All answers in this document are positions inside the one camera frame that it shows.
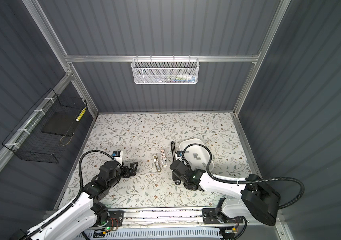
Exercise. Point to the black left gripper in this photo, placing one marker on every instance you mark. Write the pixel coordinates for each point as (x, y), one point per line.
(127, 173)

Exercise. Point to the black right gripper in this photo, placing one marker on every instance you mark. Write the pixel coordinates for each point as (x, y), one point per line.
(188, 167)

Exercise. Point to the pink mini stapler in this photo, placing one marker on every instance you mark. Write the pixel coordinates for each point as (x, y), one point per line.
(163, 158)

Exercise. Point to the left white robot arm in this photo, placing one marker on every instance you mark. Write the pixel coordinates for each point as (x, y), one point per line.
(86, 210)

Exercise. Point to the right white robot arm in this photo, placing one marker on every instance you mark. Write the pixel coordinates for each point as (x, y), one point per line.
(258, 200)

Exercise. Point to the yellow marker pen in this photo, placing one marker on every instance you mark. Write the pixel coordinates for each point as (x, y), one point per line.
(80, 115)

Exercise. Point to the black foam pad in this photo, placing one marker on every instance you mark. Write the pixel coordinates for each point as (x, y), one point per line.
(61, 124)

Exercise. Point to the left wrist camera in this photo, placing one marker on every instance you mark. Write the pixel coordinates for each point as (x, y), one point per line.
(118, 156)

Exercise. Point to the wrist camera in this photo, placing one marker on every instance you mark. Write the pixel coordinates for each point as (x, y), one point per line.
(118, 156)
(179, 155)

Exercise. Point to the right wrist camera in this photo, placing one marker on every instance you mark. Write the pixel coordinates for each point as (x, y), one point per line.
(179, 155)

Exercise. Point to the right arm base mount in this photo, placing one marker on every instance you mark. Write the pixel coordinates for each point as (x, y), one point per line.
(216, 216)

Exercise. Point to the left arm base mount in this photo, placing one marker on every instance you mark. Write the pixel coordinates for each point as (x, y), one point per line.
(109, 221)

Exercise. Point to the black wire basket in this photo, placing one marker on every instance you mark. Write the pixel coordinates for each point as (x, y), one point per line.
(46, 135)

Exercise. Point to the white wire mesh basket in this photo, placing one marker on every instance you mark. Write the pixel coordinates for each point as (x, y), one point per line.
(176, 71)

